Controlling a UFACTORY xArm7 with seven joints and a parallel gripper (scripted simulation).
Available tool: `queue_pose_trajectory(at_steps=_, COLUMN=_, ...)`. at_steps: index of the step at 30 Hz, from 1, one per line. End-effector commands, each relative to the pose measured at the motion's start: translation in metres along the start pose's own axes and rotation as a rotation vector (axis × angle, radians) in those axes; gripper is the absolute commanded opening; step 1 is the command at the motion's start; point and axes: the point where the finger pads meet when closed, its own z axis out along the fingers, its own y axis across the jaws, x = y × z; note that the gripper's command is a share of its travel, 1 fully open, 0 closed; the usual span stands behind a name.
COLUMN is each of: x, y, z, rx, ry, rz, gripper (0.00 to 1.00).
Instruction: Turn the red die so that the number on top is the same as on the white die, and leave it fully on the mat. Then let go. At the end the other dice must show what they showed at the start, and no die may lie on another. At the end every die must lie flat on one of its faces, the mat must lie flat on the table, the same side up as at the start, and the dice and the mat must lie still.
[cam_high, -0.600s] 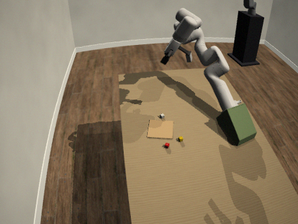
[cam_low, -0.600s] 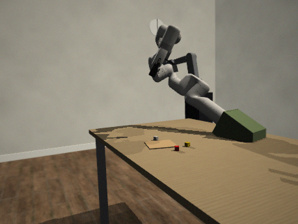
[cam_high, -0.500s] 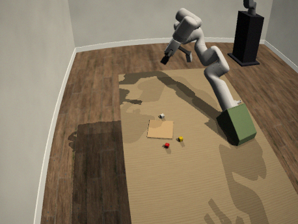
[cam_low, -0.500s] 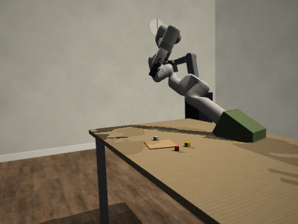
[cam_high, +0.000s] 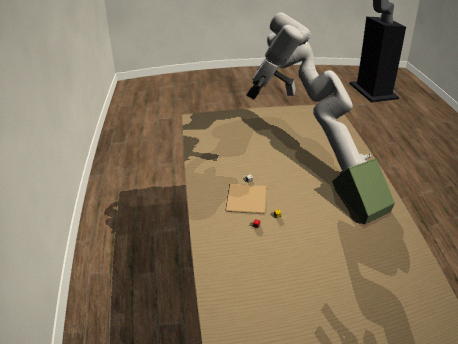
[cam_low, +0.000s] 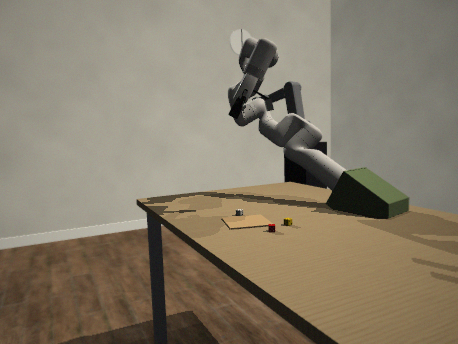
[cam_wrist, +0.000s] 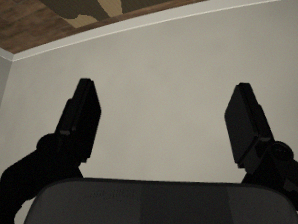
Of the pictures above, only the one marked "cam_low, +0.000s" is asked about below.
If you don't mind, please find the tan flat mat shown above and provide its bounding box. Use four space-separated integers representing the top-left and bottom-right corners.
222 215 273 229

